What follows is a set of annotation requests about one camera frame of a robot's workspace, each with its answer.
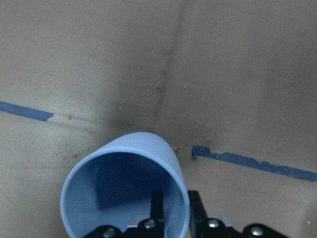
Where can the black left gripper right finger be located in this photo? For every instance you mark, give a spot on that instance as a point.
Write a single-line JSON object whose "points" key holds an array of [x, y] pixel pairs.
{"points": [[198, 215]]}

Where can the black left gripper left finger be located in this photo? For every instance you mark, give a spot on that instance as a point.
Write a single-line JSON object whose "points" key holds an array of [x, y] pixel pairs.
{"points": [[157, 210]]}

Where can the light blue plastic cup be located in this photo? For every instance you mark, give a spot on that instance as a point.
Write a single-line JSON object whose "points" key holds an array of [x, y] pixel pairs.
{"points": [[113, 186]]}

